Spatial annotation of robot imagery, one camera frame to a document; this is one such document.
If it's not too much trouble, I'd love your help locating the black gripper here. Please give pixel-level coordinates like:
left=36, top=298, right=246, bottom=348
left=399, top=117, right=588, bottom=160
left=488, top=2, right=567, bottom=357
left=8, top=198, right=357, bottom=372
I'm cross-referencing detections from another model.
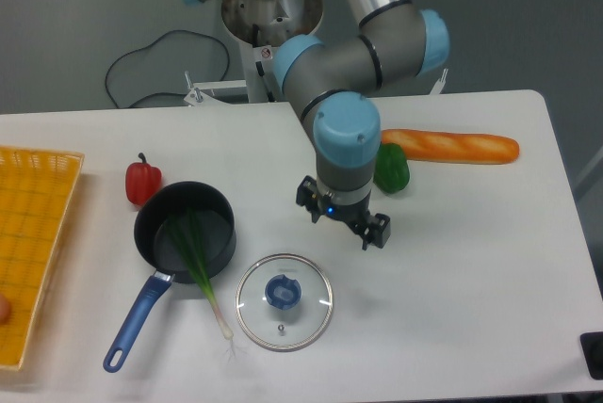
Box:
left=296, top=176, right=391, bottom=250

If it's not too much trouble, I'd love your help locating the glass pot lid blue knob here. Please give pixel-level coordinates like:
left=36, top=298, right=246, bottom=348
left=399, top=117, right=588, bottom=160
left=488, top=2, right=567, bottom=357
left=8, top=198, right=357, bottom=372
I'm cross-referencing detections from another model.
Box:
left=236, top=253, right=334, bottom=352

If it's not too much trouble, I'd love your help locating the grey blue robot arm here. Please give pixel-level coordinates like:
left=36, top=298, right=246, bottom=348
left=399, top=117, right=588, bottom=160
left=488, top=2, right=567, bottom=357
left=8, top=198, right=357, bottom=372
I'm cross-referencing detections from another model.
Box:
left=186, top=0, right=449, bottom=247

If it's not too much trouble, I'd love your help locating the green bell pepper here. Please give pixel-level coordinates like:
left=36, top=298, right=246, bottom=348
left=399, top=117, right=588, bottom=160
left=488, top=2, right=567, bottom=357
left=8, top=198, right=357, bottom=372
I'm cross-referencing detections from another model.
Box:
left=373, top=143, right=410, bottom=194

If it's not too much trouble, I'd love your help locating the orange baguette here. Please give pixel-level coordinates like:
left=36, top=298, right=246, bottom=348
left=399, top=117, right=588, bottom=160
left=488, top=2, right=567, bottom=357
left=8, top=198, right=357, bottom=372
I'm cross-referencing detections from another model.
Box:
left=382, top=129, right=520, bottom=165

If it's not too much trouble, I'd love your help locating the green onion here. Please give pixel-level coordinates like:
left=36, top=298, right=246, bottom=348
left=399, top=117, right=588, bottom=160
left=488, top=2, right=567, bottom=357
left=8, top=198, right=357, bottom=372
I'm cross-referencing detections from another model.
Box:
left=165, top=209, right=234, bottom=342

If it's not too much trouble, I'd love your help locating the red bell pepper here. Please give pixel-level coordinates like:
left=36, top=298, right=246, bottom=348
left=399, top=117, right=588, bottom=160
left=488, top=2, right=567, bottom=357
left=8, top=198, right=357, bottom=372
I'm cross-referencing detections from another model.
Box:
left=125, top=153, right=163, bottom=206

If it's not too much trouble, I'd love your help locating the black device at table edge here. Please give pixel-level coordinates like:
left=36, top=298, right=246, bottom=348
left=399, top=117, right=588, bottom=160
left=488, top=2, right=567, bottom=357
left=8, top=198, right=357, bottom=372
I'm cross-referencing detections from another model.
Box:
left=579, top=331, right=603, bottom=380

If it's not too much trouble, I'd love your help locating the yellow wicker basket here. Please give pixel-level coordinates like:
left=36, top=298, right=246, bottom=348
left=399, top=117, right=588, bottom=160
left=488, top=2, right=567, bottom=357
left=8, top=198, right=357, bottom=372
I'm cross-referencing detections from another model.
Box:
left=1, top=146, right=85, bottom=371

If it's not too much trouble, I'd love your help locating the black pot blue handle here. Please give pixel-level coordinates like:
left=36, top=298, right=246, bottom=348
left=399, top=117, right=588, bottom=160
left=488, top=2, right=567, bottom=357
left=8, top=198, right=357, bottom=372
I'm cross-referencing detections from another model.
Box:
left=103, top=181, right=236, bottom=373

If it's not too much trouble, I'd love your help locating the black cable on floor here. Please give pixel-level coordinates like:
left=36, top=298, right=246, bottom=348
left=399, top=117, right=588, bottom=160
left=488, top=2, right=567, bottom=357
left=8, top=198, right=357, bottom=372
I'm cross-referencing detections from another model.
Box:
left=104, top=28, right=231, bottom=109

